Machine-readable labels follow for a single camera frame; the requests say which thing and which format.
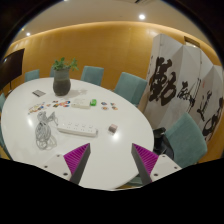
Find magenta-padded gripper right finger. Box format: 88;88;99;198
130;143;183;186

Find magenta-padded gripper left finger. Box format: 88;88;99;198
41;143;92;186

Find black bag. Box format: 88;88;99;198
153;126;175;160

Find white power strip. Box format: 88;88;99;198
56;119;99;138

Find clear plastic box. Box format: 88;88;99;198
70;99;92;110

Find colourful sticker sheet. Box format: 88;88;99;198
27;103;46;114

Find small grey card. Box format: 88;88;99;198
32;89;47;98

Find potted plant in grey vase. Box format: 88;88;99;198
50;57;80;97

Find white calligraphy folding screen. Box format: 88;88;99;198
138;33;224;144

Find recessed ceiling lights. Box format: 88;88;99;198
25;13;147;37

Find black wall screen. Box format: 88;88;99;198
0;48;26;91

